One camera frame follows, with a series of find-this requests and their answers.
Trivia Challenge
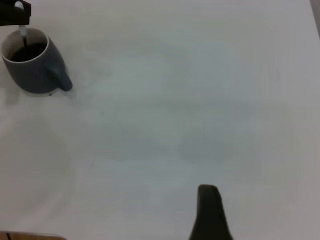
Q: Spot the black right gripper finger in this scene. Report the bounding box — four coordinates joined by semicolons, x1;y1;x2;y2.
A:
187;184;234;240

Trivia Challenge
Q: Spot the grey spoon with pale handle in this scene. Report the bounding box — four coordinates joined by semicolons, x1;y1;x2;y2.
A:
14;1;28;48

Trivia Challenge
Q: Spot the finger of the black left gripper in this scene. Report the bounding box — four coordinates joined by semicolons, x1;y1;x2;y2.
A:
0;0;32;27

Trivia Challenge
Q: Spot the dark grey ceramic mug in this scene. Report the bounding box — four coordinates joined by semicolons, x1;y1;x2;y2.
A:
0;27;74;95

